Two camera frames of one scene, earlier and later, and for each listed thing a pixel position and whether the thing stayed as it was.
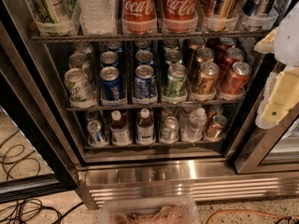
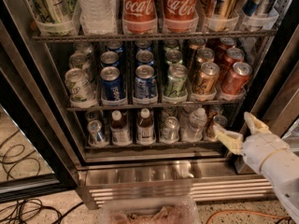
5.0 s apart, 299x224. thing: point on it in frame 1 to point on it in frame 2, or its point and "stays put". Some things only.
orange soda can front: x=206 y=78 stays put
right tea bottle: x=146 y=133 stays put
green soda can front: x=175 y=86 stays put
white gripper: x=288 y=36 to x=263 y=149
